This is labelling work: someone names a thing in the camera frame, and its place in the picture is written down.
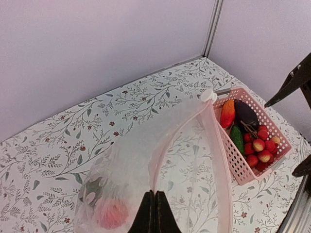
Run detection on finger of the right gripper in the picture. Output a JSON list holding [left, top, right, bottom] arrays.
[[264, 53, 311, 108]]

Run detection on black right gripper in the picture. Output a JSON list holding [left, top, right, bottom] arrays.
[[292, 83, 311, 233]]

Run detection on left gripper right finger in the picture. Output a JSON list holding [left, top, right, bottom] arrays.
[[155, 191, 181, 233]]

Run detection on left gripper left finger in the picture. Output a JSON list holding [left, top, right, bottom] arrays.
[[128, 190, 155, 233]]

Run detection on red bumpy fruit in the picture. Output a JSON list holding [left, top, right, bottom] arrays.
[[98, 199, 129, 230]]

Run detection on red lychee bunch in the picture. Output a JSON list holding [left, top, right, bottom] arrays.
[[242, 124, 280, 172]]

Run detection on pink perforated plastic basket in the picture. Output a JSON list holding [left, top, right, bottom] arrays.
[[213, 87, 292, 185]]

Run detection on clear zip top bag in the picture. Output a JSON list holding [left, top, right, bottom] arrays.
[[73, 89, 233, 233]]

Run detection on dark purple eggplant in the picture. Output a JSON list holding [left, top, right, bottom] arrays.
[[234, 100, 259, 133]]

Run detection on green cucumber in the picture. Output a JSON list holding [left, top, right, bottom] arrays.
[[229, 125, 244, 155]]

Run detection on orange red mango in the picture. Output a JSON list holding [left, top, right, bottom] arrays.
[[220, 100, 235, 129]]

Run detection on floral tablecloth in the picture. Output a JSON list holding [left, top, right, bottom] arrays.
[[0, 58, 311, 233]]

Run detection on right aluminium frame post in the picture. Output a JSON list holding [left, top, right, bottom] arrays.
[[202, 0, 224, 58]]

